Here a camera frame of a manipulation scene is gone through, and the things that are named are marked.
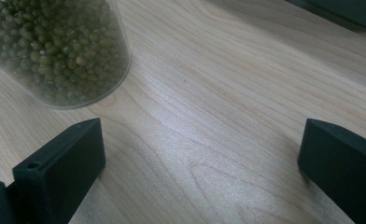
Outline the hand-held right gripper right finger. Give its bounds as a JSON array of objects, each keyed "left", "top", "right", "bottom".
[{"left": 297, "top": 118, "right": 366, "bottom": 224}]

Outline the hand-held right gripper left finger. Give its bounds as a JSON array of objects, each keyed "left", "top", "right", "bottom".
[{"left": 12, "top": 117, "right": 106, "bottom": 224}]

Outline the green bean jar wooden lid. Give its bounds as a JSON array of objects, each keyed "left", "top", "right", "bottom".
[{"left": 0, "top": 0, "right": 133, "bottom": 109}]

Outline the black corner shelf rack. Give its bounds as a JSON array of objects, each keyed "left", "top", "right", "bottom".
[{"left": 285, "top": 0, "right": 366, "bottom": 31}]

